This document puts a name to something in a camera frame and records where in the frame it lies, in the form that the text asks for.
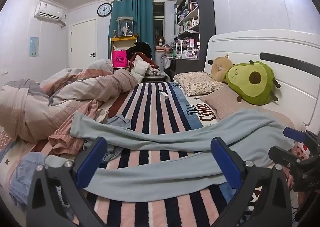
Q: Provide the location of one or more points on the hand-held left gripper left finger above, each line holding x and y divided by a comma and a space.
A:
91, 159

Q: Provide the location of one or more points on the light denim garment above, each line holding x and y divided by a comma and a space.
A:
25, 174

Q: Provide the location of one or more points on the white air conditioner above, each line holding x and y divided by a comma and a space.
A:
48, 12

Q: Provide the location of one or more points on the striped pink navy blanket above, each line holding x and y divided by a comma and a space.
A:
155, 107

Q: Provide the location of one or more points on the blue grey shirt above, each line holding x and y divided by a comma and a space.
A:
120, 121

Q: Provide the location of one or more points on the pink checked garment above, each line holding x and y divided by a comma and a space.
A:
65, 137

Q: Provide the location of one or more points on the green avocado plush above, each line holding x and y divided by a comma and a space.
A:
252, 87

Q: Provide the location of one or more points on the glass display case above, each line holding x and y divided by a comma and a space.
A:
125, 26

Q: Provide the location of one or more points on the small white box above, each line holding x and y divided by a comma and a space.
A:
163, 94

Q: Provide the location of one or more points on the small wall poster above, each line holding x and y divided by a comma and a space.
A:
34, 46

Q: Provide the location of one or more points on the light blue pants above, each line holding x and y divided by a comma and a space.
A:
162, 177

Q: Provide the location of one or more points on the wig on mannequin head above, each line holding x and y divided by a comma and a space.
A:
159, 42

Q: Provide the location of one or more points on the round wall clock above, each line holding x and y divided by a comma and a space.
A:
104, 9

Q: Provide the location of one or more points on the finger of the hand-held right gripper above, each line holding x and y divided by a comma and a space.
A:
280, 154
295, 134

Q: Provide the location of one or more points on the pink pillow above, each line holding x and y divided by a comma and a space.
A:
225, 102

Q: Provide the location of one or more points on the white headboard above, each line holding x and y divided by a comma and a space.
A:
250, 47

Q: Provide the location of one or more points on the yellow shelf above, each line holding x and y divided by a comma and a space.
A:
123, 42

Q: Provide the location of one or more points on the floral pillow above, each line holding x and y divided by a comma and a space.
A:
197, 82

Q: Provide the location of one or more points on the pink shopping bag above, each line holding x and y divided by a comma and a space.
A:
120, 59

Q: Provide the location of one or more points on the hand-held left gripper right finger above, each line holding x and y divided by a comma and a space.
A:
223, 162

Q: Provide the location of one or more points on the teal curtain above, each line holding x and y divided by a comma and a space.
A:
142, 22

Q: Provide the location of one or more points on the white door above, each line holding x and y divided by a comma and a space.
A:
82, 42

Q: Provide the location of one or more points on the dark bookshelf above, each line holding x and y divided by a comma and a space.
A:
206, 17

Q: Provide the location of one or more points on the brown plush toy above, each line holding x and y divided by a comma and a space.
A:
220, 69

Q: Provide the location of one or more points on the pink grey checked duvet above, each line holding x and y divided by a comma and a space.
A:
30, 107

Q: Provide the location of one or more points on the pile of clothes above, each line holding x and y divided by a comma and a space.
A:
142, 62

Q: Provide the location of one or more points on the window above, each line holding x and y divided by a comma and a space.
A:
158, 24

